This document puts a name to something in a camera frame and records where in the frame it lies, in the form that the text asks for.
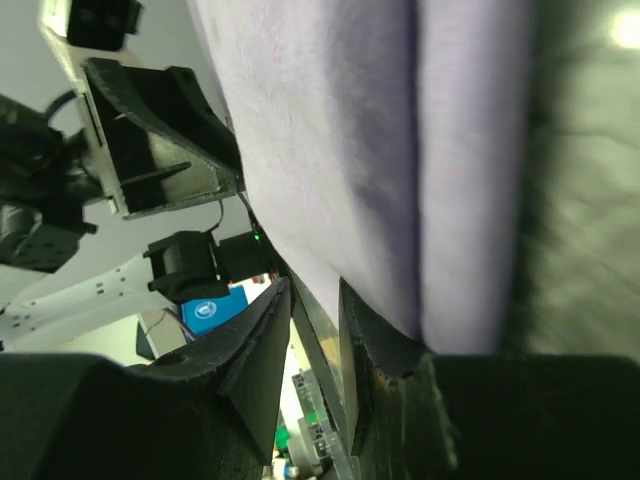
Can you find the lilac purple t-shirt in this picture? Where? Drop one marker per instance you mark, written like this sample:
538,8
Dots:
382,144

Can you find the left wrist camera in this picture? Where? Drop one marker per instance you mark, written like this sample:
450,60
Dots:
79,30

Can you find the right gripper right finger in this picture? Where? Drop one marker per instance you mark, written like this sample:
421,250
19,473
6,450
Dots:
413,414

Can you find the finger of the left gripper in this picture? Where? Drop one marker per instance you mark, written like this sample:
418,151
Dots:
156,143

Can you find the blue box in background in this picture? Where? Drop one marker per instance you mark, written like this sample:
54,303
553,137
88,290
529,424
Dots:
203,315

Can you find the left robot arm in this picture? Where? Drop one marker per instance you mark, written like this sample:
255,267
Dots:
47,180

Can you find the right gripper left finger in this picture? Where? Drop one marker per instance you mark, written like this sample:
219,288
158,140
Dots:
207,410

